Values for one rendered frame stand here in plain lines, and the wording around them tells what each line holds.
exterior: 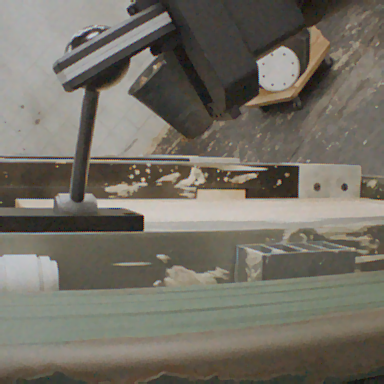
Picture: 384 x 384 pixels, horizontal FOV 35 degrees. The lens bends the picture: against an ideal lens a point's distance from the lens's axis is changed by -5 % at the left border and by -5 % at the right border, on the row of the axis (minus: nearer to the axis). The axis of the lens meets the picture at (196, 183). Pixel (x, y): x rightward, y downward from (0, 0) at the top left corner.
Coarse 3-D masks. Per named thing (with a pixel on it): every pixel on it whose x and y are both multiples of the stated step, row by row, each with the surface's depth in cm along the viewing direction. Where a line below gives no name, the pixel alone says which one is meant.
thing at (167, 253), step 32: (160, 224) 42; (192, 224) 43; (224, 224) 43; (256, 224) 44; (288, 224) 44; (320, 224) 44; (352, 224) 45; (0, 256) 35; (64, 256) 37; (96, 256) 38; (128, 256) 38; (160, 256) 39; (192, 256) 40; (224, 256) 41; (64, 288) 37; (96, 288) 38
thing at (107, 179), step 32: (0, 160) 82; (32, 160) 83; (64, 160) 85; (96, 160) 90; (0, 192) 82; (32, 192) 83; (64, 192) 85; (96, 192) 87; (128, 192) 89; (160, 192) 90; (192, 192) 92; (256, 192) 96; (288, 192) 98; (320, 192) 100; (352, 192) 103
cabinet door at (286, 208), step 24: (144, 216) 69; (168, 216) 70; (192, 216) 71; (216, 216) 71; (240, 216) 72; (264, 216) 73; (288, 216) 73; (312, 216) 74; (336, 216) 74; (360, 216) 75
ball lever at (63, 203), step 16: (80, 32) 33; (96, 32) 33; (128, 64) 34; (96, 80) 33; (112, 80) 33; (96, 96) 35; (80, 112) 36; (96, 112) 36; (80, 128) 36; (80, 144) 36; (80, 160) 37; (80, 176) 38; (80, 192) 38; (64, 208) 38; (80, 208) 38; (96, 208) 39
